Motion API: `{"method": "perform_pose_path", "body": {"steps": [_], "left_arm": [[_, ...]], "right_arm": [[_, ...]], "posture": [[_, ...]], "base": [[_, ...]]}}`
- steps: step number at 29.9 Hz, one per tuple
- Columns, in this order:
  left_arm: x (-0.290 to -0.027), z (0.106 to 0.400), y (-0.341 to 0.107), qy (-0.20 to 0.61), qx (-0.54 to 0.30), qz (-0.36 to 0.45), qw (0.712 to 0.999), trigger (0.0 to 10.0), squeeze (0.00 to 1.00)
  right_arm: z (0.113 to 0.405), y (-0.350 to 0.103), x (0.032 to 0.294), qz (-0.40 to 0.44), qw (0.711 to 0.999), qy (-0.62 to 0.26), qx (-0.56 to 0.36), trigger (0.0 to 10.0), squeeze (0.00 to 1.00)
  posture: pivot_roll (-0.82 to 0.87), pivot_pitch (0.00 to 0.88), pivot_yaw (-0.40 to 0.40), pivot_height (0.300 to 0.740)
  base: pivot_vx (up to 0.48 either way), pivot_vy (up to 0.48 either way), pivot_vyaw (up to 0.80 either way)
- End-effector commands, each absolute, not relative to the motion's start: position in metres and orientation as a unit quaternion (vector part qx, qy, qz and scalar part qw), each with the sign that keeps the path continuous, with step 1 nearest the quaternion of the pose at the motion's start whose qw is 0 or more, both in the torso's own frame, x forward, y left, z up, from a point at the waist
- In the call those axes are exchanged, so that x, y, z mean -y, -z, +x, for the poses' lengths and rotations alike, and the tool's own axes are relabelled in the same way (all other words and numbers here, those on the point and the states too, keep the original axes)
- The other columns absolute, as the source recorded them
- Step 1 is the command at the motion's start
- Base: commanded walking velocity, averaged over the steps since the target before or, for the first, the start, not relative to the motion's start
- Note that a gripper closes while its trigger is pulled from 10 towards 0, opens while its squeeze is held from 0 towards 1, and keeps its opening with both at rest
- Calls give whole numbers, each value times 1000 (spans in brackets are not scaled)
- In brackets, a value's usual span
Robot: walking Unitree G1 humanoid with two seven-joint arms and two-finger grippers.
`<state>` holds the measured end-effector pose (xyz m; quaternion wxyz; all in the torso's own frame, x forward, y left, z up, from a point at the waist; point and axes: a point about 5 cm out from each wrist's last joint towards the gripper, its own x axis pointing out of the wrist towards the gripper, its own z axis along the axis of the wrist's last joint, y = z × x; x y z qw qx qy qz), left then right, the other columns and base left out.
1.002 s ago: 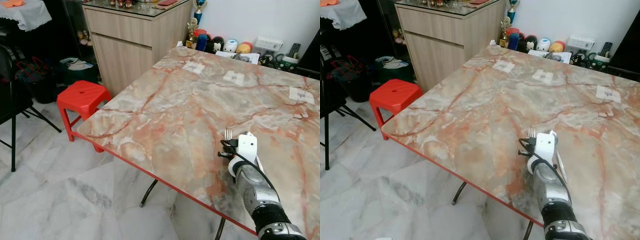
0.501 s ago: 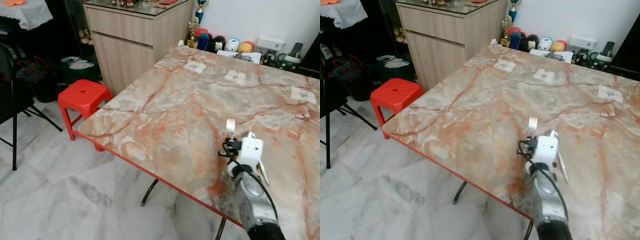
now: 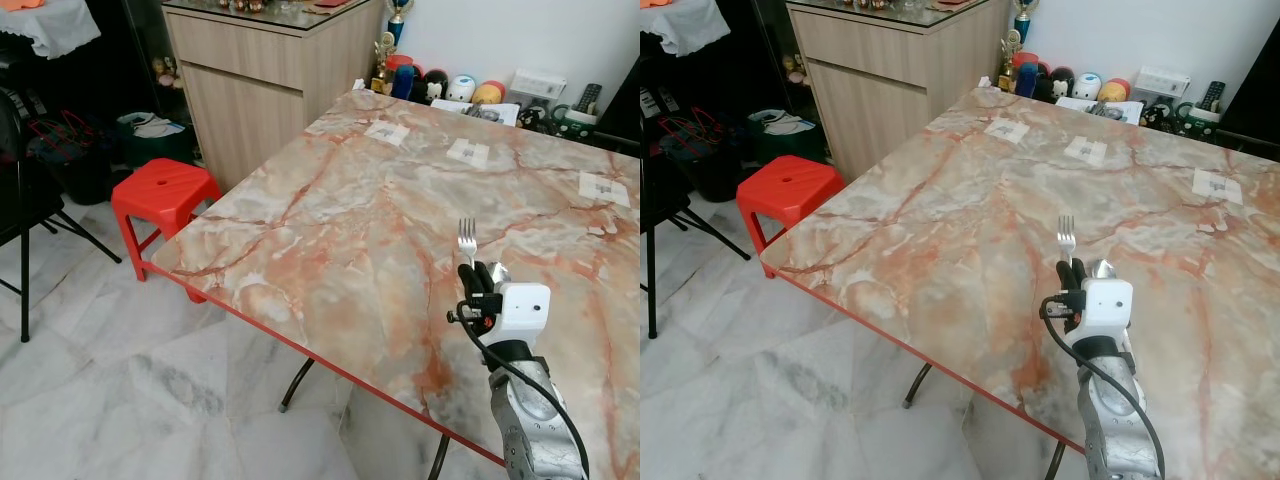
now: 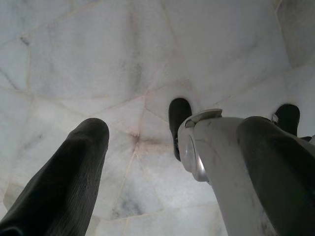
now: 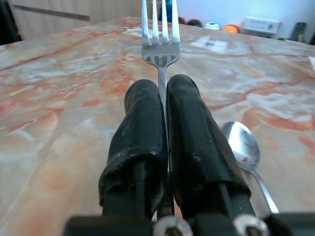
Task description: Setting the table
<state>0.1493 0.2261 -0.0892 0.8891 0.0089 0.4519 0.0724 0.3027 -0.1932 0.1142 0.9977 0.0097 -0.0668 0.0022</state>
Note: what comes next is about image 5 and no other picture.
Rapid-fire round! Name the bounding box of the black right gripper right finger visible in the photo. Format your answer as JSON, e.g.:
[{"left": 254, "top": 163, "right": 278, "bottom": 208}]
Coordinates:
[{"left": 166, "top": 74, "right": 256, "bottom": 219}]

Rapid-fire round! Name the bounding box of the white rectangular box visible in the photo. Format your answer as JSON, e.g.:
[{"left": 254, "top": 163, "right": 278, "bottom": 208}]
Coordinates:
[{"left": 241, "top": 16, "right": 283, "bottom": 39}]

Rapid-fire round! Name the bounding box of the dark upright device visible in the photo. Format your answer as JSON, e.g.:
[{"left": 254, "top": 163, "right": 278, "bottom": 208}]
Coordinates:
[{"left": 292, "top": 22, "right": 307, "bottom": 43}]

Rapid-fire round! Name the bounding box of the beige wooden cabinet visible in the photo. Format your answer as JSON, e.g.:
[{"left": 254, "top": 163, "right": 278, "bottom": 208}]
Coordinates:
[{"left": 7, "top": 0, "right": 163, "bottom": 41}]

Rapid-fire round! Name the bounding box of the blue bottle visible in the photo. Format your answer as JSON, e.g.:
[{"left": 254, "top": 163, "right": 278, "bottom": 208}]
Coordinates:
[{"left": 161, "top": 0, "right": 178, "bottom": 22}]

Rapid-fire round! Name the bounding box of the orange ball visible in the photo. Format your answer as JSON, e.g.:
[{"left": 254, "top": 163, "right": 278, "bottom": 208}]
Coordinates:
[{"left": 222, "top": 24, "right": 241, "bottom": 34}]

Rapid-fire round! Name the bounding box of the silver metal fork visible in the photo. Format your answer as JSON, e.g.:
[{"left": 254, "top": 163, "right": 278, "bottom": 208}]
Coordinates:
[{"left": 141, "top": 0, "right": 182, "bottom": 173}]

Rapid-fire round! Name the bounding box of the silver metal spoon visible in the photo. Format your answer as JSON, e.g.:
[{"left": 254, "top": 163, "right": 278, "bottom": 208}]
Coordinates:
[{"left": 221, "top": 121, "right": 280, "bottom": 214}]

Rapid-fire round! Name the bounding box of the white and teal ball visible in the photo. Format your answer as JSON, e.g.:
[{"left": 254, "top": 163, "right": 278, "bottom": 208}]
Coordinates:
[{"left": 204, "top": 21, "right": 221, "bottom": 31}]

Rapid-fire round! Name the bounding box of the white paper sheet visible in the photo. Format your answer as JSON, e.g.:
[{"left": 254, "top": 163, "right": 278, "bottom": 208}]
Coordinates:
[
  {"left": 190, "top": 36, "right": 228, "bottom": 54},
  {"left": 123, "top": 26, "right": 145, "bottom": 37}
]

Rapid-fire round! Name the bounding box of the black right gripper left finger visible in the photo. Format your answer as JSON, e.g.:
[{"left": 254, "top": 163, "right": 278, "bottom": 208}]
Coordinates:
[{"left": 98, "top": 79, "right": 169, "bottom": 219}]

